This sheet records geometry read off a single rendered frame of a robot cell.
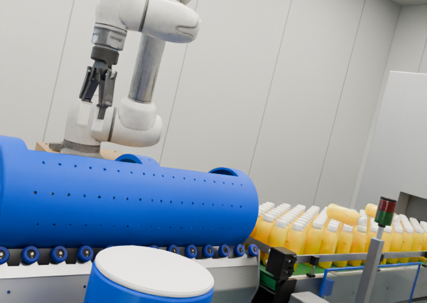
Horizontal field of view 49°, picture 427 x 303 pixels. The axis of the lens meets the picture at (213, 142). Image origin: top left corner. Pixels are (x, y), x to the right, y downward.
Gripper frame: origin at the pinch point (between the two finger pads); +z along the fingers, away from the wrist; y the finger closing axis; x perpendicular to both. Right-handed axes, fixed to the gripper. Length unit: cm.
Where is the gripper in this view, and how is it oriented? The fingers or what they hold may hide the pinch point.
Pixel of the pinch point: (90, 119)
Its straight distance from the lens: 136.9
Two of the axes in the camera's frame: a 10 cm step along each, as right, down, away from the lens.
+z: -2.3, 9.7, 0.6
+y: 6.4, 2.0, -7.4
